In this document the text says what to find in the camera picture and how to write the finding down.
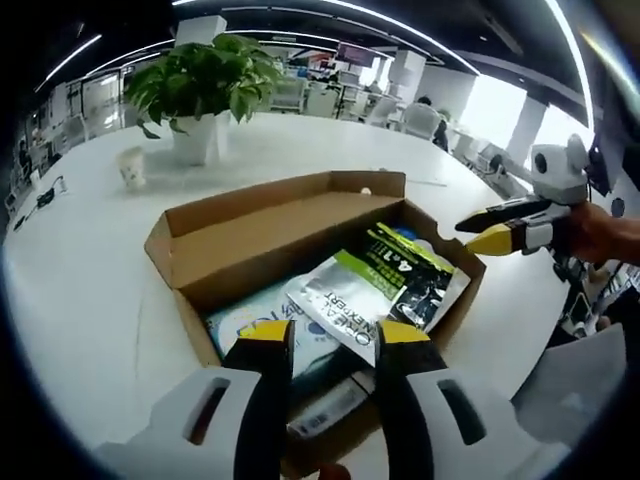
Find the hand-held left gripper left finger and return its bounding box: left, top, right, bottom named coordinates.
left=97, top=319, right=296, bottom=480

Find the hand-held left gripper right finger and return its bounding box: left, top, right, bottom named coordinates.
left=377, top=319, right=546, bottom=480

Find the blue white wet wipes pack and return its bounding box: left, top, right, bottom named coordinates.
left=204, top=287, right=374, bottom=389

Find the black green pouch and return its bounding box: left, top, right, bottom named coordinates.
left=364, top=222, right=472, bottom=334

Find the white blue tissue pack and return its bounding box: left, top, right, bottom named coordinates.
left=387, top=225, right=436, bottom=251

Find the silver pouch with green band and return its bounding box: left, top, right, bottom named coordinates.
left=284, top=248, right=417, bottom=369

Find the brown cardboard shoe box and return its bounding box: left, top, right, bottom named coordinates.
left=144, top=170, right=487, bottom=480

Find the small black table item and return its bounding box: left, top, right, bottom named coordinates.
left=34, top=175, right=69, bottom=207

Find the curved ceiling light strip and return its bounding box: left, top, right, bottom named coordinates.
left=543, top=0, right=602, bottom=126

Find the row of white office chairs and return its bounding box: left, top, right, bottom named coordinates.
left=269, top=74, right=451, bottom=141

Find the white paper cup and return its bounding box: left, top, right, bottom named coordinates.
left=115, top=146, right=148, bottom=190

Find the green plant in white pot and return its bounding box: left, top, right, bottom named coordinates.
left=123, top=33, right=284, bottom=167

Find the wall screen with red display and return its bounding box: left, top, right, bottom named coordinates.
left=337, top=42, right=376, bottom=67

